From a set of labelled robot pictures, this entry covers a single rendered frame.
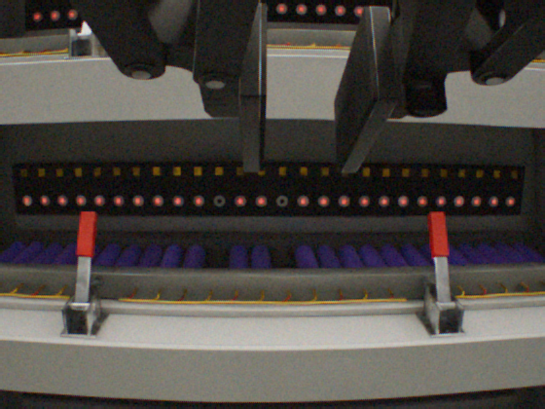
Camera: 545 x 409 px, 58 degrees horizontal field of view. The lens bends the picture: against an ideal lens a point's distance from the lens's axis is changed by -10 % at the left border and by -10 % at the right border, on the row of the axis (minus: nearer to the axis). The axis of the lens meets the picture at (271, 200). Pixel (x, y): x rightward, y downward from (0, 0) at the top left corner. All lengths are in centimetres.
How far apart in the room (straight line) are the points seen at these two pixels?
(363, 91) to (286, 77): 22
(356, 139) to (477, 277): 31
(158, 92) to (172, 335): 17
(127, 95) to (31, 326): 19
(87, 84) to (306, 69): 16
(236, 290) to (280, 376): 9
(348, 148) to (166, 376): 25
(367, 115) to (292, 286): 29
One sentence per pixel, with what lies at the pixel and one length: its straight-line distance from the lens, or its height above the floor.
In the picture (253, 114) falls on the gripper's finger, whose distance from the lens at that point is 15.
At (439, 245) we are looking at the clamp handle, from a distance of 41.
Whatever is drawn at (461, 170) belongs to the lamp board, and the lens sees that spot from 57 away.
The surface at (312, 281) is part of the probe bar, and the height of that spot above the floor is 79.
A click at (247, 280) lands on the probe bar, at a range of 43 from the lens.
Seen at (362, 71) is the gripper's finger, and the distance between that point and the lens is 16.
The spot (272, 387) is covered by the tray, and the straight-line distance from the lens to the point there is 39.
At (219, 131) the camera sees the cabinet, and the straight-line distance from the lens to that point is 57.
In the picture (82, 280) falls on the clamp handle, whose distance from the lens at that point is 41.
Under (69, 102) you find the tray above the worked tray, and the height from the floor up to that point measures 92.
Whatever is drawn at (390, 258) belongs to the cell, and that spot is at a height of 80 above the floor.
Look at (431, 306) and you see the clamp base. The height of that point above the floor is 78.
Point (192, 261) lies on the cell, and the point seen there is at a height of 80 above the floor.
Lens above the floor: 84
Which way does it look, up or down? 2 degrees up
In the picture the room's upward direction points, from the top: straight up
